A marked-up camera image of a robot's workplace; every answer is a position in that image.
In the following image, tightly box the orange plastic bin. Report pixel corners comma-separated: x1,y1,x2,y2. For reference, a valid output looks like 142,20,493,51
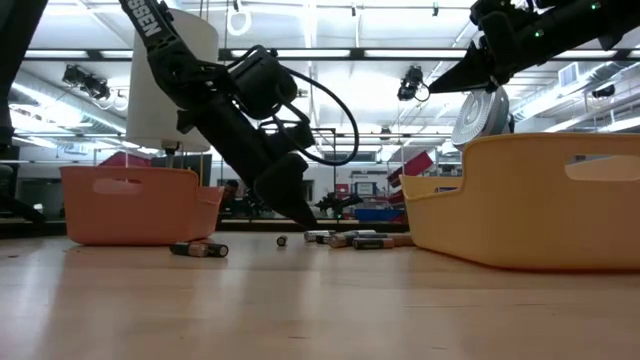
58,165,225,247

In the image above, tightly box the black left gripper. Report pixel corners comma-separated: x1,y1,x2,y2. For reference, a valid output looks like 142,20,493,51
175,92,319,230

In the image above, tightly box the person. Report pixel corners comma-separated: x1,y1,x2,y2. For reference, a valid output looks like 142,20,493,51
219,178,241,214

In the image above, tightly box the yellow plastic bin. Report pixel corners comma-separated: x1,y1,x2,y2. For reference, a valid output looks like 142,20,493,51
399,132,640,272

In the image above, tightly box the white air vent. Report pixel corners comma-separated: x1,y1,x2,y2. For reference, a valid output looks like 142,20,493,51
558,62,582,89

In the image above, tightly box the small grey desk fan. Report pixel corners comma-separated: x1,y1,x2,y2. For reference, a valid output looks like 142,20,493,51
450,85,516,151

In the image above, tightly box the white cylinder lamp wooden base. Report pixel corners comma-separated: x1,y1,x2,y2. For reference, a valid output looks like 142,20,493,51
124,7,220,169

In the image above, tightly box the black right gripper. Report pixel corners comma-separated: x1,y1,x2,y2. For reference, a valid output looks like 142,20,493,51
428,0,544,94

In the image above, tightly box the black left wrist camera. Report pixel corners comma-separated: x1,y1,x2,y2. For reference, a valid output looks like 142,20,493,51
259,118,317,154

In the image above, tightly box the blue storage bin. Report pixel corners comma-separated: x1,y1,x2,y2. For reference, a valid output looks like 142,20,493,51
354,207,405,224

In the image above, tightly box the red angular object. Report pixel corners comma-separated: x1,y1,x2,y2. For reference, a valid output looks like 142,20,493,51
98,150,152,168

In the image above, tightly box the silver battery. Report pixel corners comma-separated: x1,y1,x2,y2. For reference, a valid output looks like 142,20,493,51
303,229,335,245

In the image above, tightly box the red folded panel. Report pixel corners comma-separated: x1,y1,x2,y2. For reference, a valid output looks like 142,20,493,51
385,149,436,224

